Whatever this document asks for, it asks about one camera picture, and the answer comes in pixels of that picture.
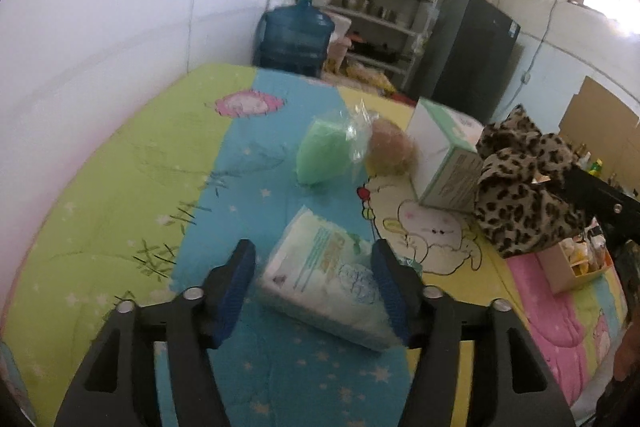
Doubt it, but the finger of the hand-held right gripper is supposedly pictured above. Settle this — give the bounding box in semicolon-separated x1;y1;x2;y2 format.
566;166;640;245

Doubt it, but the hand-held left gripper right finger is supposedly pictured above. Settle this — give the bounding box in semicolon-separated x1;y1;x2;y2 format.
370;238;576;427

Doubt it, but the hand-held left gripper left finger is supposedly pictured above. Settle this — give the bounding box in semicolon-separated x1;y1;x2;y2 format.
54;239;257;427

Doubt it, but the white tissue packet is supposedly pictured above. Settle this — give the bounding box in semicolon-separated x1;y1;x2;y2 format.
256;205;401;352

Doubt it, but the orange cardboard box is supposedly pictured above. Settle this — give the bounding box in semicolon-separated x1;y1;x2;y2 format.
537;227;618;295

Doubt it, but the leopard print cloth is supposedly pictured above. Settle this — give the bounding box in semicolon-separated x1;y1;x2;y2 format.
472;104;593;259

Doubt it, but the row of condiment bottles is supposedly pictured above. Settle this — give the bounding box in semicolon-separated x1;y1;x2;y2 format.
575;144;621;188

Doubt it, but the cardboard sheet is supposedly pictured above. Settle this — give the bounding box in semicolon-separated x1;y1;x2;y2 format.
557;76;640;158

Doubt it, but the green tissue box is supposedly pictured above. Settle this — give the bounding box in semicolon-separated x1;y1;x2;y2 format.
407;97;485;212

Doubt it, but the brown fluffy ball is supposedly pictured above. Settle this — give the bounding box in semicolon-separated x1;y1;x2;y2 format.
365;117;420;175

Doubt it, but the colourful printed blanket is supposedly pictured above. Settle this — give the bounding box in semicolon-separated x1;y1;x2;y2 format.
0;63;631;427

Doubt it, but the green sponge in plastic bag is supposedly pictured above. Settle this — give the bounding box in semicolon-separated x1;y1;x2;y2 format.
295;104;373;186

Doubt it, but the dark grey fridge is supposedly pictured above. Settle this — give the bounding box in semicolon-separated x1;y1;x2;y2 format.
407;0;521;122

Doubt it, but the bag of eggs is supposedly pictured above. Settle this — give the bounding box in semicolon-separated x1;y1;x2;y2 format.
345;62;396;90

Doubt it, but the pink plastic container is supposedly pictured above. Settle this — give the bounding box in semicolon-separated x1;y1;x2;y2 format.
327;38;351;70

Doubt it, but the blue water jug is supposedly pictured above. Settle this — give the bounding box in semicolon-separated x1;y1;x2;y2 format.
252;0;336;78

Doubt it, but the white sack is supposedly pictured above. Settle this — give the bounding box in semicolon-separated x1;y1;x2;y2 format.
327;14;354;42

